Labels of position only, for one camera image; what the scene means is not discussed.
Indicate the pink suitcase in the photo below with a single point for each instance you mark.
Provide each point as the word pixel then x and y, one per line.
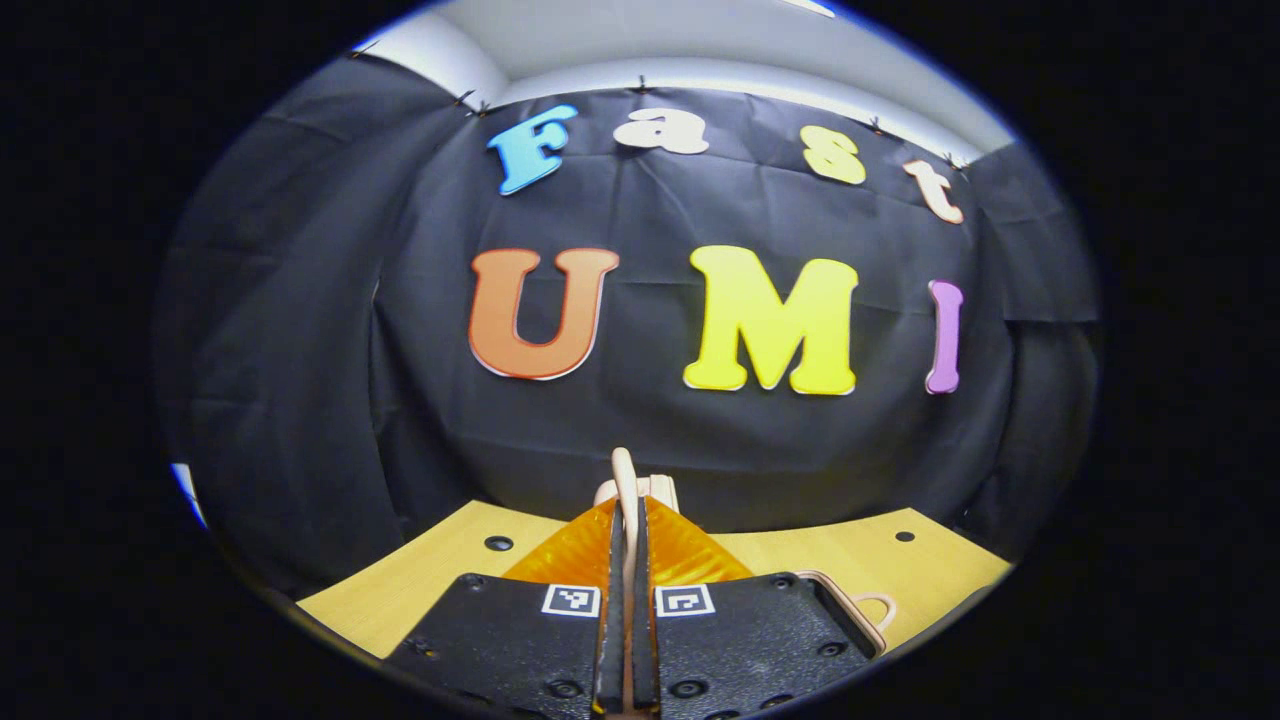
pixel 625 480

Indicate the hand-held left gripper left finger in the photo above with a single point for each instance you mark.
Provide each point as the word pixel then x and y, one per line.
pixel 610 640

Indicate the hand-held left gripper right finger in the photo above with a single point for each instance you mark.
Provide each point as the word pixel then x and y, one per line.
pixel 646 640

